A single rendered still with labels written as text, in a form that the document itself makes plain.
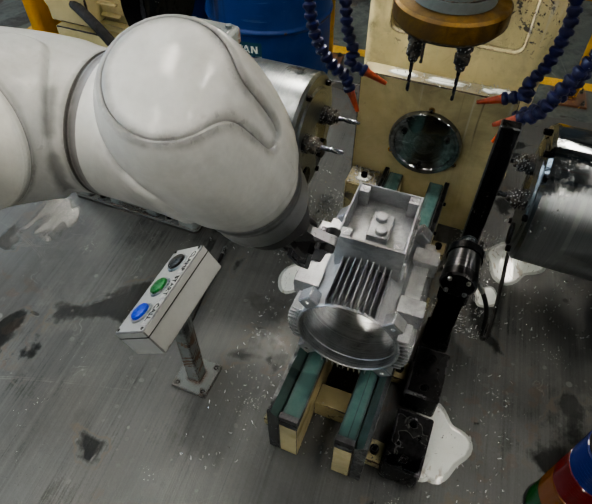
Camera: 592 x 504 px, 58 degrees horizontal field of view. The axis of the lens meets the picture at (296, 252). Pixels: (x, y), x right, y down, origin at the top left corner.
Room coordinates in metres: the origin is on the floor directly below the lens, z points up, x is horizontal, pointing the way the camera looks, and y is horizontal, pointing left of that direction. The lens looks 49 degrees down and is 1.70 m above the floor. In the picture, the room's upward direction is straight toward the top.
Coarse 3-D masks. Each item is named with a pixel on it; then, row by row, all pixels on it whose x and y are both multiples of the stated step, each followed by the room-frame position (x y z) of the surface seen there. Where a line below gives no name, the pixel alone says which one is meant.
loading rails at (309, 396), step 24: (432, 192) 0.83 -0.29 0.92; (432, 216) 0.76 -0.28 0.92; (432, 240) 0.78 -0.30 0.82; (312, 360) 0.43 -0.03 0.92; (288, 384) 0.38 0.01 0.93; (312, 384) 0.39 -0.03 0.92; (360, 384) 0.39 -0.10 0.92; (384, 384) 0.38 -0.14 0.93; (288, 408) 0.35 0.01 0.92; (312, 408) 0.38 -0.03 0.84; (336, 408) 0.38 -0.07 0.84; (360, 408) 0.35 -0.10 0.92; (288, 432) 0.32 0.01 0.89; (360, 432) 0.31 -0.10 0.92; (336, 456) 0.29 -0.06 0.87; (360, 456) 0.28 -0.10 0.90
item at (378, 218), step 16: (368, 192) 0.59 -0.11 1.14; (384, 192) 0.60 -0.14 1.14; (400, 192) 0.59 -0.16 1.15; (352, 208) 0.57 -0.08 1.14; (368, 208) 0.59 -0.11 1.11; (384, 208) 0.59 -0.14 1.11; (400, 208) 0.59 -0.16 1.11; (416, 208) 0.56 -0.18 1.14; (352, 224) 0.55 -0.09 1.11; (368, 224) 0.55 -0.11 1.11; (384, 224) 0.54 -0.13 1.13; (400, 224) 0.55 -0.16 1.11; (416, 224) 0.55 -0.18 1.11; (352, 240) 0.50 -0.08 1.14; (368, 240) 0.52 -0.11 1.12; (384, 240) 0.51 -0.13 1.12; (400, 240) 0.52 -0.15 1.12; (336, 256) 0.50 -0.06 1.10; (352, 256) 0.49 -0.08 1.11; (368, 256) 0.49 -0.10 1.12; (384, 256) 0.48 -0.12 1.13; (400, 256) 0.47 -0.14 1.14; (400, 272) 0.47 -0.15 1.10
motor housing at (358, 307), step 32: (320, 288) 0.46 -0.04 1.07; (352, 288) 0.45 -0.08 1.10; (384, 288) 0.44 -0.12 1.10; (416, 288) 0.47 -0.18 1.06; (288, 320) 0.45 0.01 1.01; (320, 320) 0.48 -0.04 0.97; (352, 320) 0.49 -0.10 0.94; (320, 352) 0.43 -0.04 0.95; (352, 352) 0.43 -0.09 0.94; (384, 352) 0.42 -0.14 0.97
